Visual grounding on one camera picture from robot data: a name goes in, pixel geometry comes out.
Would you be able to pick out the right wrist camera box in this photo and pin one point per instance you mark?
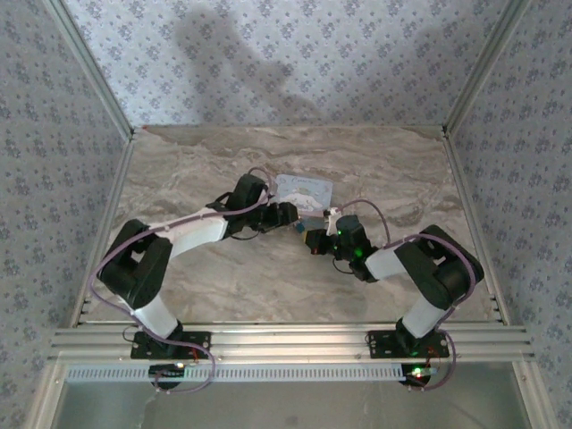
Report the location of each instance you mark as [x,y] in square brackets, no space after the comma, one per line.
[331,219]

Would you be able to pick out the blue cartoon tin box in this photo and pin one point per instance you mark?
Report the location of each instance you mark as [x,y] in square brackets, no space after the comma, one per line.
[306,192]

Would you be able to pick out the aluminium frame leg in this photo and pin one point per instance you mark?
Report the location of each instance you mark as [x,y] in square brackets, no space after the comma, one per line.
[534,393]
[47,397]

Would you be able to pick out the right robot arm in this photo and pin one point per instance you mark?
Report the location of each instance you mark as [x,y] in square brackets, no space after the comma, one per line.
[438,268]

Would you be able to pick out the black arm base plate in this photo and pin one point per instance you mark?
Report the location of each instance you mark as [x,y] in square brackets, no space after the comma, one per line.
[196,346]
[380,346]

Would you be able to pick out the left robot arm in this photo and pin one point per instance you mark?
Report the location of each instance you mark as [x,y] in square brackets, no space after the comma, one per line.
[134,268]

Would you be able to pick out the aluminium side rail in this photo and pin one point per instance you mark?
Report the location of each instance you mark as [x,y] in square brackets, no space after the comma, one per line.
[469,196]
[114,196]

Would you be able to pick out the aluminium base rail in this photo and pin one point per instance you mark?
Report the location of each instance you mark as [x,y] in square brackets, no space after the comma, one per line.
[290,342]

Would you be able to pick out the small blue padlock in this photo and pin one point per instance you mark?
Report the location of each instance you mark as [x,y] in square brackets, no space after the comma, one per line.
[300,228]

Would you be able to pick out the aluminium corner post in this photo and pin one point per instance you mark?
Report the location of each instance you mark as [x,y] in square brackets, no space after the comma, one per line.
[487,67]
[89,67]

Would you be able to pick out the black controller board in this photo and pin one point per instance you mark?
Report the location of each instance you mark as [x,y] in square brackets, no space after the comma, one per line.
[418,373]
[167,371]

